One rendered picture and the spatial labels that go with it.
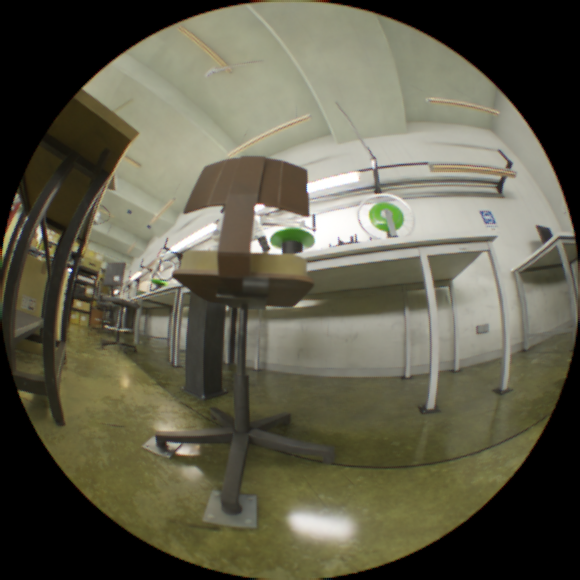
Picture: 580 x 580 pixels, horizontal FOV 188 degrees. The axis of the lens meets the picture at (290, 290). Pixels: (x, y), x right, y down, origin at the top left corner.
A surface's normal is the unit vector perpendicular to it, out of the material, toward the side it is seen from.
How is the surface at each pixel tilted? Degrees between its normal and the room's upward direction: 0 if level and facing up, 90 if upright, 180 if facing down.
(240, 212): 99
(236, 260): 136
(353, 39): 180
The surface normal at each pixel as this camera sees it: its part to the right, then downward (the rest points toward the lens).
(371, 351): -0.46, -0.25
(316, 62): -0.02, 0.96
